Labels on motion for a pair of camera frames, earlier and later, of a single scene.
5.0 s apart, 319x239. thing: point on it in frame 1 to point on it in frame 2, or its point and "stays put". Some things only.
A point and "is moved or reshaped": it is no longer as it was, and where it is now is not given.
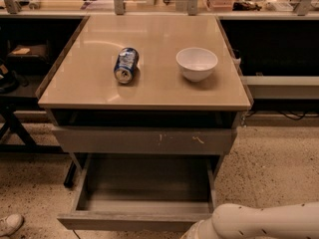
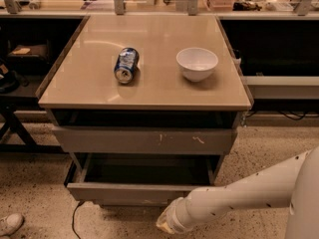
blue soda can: (126, 65) stays put
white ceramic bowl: (196, 63) stays put
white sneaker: (10, 224) stays put
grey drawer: (143, 192) is moved or reshaped
